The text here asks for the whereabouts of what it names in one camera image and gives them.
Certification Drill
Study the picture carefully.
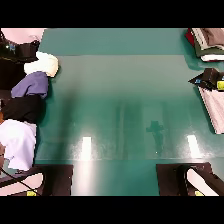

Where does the cream T-shirt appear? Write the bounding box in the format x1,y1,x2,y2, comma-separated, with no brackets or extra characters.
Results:
23,51,60,78

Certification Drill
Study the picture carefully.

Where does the purple-blue garment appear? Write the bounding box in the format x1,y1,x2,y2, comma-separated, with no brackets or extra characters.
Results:
10,71,50,100

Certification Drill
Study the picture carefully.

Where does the lavender garment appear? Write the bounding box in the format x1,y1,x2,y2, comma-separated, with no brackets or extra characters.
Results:
0,119,38,172

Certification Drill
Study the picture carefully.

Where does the red garment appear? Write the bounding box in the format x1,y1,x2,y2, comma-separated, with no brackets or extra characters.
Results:
184,28,198,48

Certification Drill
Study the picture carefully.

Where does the dark green garment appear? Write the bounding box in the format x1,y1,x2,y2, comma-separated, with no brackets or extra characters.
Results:
193,39,224,58

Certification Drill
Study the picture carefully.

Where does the white garment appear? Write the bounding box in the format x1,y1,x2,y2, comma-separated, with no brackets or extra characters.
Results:
200,53,224,63

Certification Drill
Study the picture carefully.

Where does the grey-brown garment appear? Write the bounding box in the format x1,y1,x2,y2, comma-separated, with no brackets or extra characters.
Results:
202,28,224,51

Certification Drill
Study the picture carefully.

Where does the black cable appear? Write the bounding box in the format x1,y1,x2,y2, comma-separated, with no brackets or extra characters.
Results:
0,167,43,197

